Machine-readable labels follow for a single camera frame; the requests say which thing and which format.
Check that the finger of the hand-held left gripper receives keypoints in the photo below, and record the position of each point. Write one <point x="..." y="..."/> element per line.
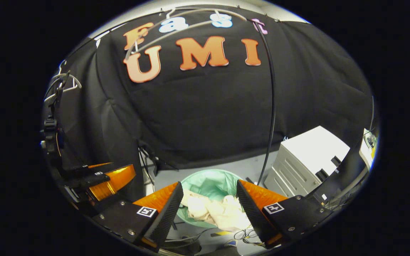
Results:
<point x="84" y="168"/>
<point x="117" y="179"/>

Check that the white plastic clothes hanger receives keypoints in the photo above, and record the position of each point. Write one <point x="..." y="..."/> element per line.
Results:
<point x="176" y="30"/>
<point x="75" y="81"/>

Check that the black clothes rack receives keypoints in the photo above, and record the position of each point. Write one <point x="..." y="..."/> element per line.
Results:
<point x="272" y="106"/>

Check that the cream collared shirt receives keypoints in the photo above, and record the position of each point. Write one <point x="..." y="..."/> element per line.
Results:
<point x="219" y="213"/>

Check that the green laundry hamper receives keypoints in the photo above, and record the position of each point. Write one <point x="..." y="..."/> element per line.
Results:
<point x="208" y="181"/>

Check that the white drawer cabinet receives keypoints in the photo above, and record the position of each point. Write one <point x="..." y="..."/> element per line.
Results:
<point x="308" y="153"/>

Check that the white desk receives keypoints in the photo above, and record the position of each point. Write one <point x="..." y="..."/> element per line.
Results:
<point x="368" y="149"/>

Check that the black stand with clamps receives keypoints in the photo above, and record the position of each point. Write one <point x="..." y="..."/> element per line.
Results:
<point x="50" y="133"/>

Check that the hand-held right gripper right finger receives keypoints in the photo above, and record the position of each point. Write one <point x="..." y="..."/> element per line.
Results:
<point x="255" y="215"/>

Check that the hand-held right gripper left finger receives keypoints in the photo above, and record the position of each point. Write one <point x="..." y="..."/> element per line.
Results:
<point x="166" y="218"/>

